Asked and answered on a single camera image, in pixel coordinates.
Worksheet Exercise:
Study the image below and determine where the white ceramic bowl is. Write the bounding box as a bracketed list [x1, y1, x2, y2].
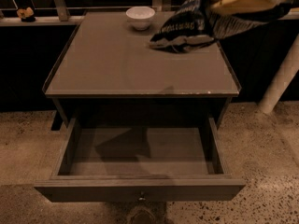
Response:
[125, 7, 155, 31]

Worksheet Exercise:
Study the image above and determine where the grey cabinet with top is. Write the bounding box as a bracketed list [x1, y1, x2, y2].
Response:
[41, 9, 243, 130]

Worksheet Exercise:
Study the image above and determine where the blue chip bag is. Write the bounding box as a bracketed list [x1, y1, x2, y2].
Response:
[149, 0, 293, 53]

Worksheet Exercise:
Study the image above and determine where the open grey top drawer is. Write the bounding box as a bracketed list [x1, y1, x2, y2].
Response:
[34, 118, 246, 203]

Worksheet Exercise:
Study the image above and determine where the small yellow object on ledge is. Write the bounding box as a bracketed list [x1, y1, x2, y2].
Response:
[17, 7, 36, 22]

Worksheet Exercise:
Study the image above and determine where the white diagonal pole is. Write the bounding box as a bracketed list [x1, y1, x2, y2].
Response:
[258, 35, 299, 114]

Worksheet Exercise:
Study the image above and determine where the small metal drawer knob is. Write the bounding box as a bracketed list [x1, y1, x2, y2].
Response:
[138, 191, 147, 202]

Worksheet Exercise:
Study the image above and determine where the metal window railing ledge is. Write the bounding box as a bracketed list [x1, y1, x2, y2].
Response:
[0, 0, 299, 27]

